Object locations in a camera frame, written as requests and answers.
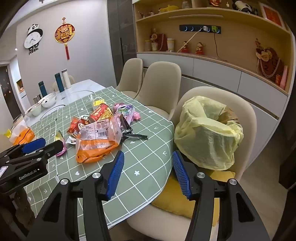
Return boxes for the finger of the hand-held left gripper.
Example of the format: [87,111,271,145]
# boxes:
[0,137,46,161]
[6,140,64,168]

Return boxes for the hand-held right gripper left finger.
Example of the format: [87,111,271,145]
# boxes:
[34,151,125,241]

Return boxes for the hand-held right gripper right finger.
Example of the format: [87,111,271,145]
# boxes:
[172,150,271,241]

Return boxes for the yellow plastic trash bag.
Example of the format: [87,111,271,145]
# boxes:
[174,95,244,171]

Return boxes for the red paper cup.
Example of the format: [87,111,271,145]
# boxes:
[89,103,114,123]

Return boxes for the person's left hand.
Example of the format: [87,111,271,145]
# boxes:
[13,186,36,226]

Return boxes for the small pink wrapper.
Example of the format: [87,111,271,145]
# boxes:
[55,130,68,156]

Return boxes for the orange white plastic bag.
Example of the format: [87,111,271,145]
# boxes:
[10,120,36,146]

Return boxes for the yellow seat cushion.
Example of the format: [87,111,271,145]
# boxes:
[151,170,236,227]

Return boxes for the red snack packet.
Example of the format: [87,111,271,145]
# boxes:
[67,117,82,136]

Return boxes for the green checked tablecloth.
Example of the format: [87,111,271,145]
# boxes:
[23,87,176,230]

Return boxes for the orange clear snack packet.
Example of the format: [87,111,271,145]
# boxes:
[76,116,122,164]

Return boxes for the black snack wrapper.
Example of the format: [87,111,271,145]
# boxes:
[119,123,149,141]

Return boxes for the teal thermos bottle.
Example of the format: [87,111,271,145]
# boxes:
[38,81,48,98]

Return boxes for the pink pig toy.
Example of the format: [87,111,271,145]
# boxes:
[113,103,142,121]

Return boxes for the pink purple snack bag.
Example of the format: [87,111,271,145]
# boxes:
[116,105,135,124]

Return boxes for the dark door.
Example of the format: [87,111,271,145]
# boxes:
[0,65,12,119]

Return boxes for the small white yellow box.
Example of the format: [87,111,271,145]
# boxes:
[90,94,105,111]

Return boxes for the dark blue thermos bottle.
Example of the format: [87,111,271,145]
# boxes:
[55,73,65,93]

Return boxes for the white thermos bottle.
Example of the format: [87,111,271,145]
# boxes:
[61,69,72,89]

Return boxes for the brown paper bag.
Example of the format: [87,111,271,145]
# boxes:
[216,106,240,125]

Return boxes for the grey tall cabinet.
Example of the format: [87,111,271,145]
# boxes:
[107,0,137,87]

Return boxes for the red gift bag with flowers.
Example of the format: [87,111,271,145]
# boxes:
[150,28,167,52]

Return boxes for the pink cone box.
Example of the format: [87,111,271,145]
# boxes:
[279,65,288,90]

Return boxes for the wooden shelf cabinet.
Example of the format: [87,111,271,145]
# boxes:
[133,0,292,142]

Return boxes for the brown heart flower decoration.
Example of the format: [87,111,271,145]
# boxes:
[255,38,285,78]

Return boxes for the black power strip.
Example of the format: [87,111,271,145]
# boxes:
[179,24,222,35]

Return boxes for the yellow toy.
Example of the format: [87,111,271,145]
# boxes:
[158,5,180,13]

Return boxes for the panda plush toy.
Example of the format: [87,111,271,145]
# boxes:
[232,0,258,16]

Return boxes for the red framed picture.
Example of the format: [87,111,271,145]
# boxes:
[259,2,284,28]

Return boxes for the panda wall clock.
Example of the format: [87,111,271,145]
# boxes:
[24,22,44,56]

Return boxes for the red round wall ornament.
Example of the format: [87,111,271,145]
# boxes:
[54,17,76,61]

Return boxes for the black cable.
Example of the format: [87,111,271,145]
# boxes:
[213,32,230,62]

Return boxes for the white cable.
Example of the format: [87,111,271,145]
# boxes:
[177,28,206,53]

